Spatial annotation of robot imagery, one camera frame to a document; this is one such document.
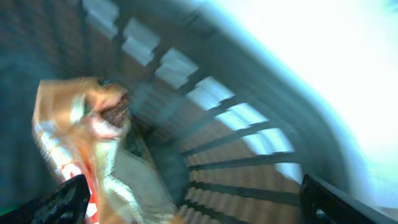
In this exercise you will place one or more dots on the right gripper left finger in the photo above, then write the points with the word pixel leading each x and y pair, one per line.
pixel 66 205

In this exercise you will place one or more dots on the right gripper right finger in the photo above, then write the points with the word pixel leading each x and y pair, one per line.
pixel 322 203

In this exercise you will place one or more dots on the orange coffee sachet bag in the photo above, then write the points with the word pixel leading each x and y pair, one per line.
pixel 81 126

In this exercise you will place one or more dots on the grey plastic basket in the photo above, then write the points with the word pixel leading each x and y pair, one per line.
pixel 232 103

